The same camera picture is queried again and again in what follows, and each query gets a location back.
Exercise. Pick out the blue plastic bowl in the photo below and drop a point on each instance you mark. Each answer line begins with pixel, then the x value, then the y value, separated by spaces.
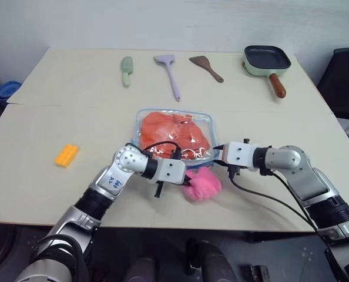
pixel 7 89

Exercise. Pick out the orange cloth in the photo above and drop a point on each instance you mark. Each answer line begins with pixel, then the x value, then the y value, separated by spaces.
pixel 165 129

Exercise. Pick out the green toy knife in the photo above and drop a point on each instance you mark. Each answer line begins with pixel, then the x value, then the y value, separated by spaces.
pixel 127 66

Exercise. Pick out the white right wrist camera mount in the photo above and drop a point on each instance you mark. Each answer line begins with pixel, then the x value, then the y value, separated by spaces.
pixel 239 154

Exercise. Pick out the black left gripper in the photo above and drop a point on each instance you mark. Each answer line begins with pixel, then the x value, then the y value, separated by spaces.
pixel 158 189

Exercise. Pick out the purple silicone spatula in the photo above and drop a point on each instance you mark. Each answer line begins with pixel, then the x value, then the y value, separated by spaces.
pixel 166 63

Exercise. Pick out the clear plastic pouch blue trim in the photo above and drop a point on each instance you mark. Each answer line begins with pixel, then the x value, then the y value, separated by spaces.
pixel 174 117

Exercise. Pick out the yellow toy block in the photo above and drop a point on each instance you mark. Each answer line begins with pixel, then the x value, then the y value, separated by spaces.
pixel 66 155

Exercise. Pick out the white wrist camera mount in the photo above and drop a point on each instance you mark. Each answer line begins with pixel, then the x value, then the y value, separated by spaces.
pixel 170 170
pixel 239 154

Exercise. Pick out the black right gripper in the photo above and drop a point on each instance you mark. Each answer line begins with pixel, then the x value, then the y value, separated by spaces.
pixel 234 171

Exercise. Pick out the black chair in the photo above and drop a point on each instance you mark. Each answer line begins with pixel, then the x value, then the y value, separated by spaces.
pixel 346 82

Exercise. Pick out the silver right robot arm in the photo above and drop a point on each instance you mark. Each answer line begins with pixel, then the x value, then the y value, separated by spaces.
pixel 292 160

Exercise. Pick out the brown wooden spatula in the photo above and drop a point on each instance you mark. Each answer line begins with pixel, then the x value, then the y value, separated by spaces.
pixel 202 62

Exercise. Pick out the pink fluffy cloth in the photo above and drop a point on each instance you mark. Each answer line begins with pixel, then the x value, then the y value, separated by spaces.
pixel 204 185

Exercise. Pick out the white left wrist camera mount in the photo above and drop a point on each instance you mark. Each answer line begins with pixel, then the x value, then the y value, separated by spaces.
pixel 170 170

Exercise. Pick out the green square frying pan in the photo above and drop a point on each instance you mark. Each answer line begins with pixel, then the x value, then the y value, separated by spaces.
pixel 265 57

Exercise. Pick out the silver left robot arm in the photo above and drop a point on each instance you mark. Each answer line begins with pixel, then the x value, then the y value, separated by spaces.
pixel 124 160

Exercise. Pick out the dark rounded shape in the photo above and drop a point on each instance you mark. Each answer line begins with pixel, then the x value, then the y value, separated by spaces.
pixel 209 261

